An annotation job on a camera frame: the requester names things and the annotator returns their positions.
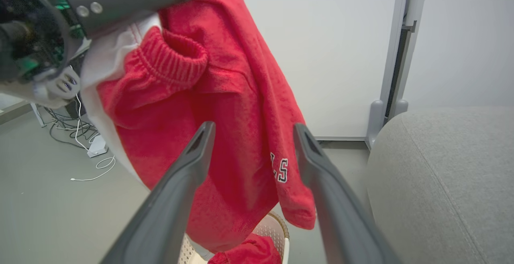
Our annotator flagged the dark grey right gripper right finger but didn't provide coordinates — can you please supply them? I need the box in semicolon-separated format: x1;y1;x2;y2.
294;124;402;264

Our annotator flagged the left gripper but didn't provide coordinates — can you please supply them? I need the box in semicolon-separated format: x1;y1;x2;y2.
0;0;218;109

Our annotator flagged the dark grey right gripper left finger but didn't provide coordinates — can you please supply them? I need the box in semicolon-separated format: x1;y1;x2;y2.
100;122;216;264

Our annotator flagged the red and white sweatshirt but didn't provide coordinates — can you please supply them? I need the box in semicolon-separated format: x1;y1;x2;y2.
80;0;318;264

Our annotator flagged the cream perforated laundry basket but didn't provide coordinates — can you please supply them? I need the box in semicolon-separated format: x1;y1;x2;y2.
179;211;290;264

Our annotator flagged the white power box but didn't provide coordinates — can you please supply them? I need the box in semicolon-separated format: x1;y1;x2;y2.
87;134;108;158

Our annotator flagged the grey fabric sofa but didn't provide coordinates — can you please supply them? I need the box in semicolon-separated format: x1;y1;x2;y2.
365;107;514;264

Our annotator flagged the grey metal table leg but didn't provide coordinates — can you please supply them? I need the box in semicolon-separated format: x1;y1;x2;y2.
30;103;46;128

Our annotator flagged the wide white partition panel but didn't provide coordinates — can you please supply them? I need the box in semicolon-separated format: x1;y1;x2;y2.
228;0;402;141

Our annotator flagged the narrow white partition panel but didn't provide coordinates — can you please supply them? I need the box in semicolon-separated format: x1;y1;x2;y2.
404;0;514;111

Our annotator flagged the long white floor cable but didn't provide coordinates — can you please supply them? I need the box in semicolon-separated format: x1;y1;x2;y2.
70;95;117;182

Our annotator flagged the black cable bundle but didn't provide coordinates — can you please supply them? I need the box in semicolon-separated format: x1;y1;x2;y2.
43;107;98;149

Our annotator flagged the grey partition post beside sofa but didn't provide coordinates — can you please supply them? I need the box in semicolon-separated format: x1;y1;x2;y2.
365;0;430;150

